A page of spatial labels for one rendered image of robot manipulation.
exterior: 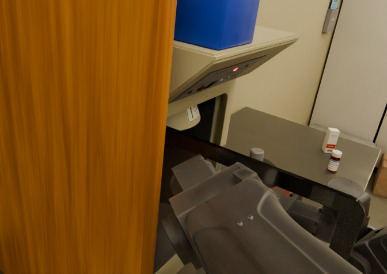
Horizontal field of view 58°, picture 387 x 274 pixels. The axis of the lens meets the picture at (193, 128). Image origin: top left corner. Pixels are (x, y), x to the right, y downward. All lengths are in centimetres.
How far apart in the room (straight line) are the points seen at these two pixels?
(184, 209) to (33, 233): 50
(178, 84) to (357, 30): 313
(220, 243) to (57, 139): 38
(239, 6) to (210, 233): 32
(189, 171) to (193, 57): 15
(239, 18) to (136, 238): 32
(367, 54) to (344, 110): 55
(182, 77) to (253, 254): 31
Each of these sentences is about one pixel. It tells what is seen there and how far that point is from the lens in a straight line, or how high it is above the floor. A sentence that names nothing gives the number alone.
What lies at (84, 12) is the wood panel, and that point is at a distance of 44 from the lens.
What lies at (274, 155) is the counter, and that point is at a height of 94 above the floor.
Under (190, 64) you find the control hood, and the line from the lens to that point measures 44.
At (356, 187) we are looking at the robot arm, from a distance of 67.
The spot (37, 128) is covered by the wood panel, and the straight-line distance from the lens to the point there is 58.
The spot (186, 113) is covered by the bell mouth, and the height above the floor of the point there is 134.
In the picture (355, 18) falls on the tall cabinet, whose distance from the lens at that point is 353.
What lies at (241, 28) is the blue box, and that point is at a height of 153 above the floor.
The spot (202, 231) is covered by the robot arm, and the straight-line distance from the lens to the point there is 23.
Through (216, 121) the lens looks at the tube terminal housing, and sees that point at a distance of 81.
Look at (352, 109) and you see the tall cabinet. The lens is 364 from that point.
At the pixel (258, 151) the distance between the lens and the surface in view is 71.
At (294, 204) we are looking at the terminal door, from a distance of 45.
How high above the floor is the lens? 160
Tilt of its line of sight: 24 degrees down
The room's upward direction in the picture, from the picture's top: 7 degrees clockwise
